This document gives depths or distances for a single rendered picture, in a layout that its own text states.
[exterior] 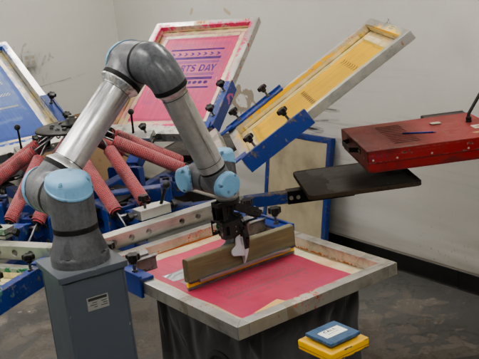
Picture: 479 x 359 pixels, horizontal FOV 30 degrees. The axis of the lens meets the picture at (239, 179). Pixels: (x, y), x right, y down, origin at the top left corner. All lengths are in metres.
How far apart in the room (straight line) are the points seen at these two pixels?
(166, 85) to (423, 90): 2.64
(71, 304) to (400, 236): 3.18
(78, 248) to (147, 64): 0.51
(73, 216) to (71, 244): 0.07
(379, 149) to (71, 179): 1.57
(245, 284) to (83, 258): 0.62
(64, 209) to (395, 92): 3.00
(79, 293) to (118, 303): 0.11
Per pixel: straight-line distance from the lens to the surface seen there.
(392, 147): 3.53
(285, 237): 2.86
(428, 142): 3.56
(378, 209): 5.26
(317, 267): 2.77
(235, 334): 2.35
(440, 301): 4.85
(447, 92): 4.70
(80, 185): 2.24
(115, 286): 2.31
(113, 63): 2.45
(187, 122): 2.40
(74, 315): 2.29
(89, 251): 2.27
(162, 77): 2.35
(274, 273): 2.76
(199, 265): 2.68
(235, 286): 2.69
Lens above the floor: 1.96
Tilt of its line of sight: 15 degrees down
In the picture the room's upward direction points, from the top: 6 degrees counter-clockwise
